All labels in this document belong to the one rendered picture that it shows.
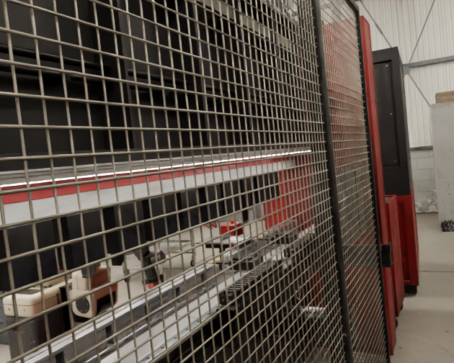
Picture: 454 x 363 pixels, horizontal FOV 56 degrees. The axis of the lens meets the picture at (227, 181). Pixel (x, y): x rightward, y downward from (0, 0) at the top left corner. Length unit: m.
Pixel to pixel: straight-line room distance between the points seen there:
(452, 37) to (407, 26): 0.82
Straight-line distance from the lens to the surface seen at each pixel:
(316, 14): 1.23
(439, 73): 9.10
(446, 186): 7.26
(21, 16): 1.31
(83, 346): 1.47
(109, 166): 1.19
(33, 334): 2.75
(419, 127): 9.02
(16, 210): 1.25
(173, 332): 1.30
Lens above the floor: 1.46
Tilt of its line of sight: 3 degrees down
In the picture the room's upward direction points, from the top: 6 degrees counter-clockwise
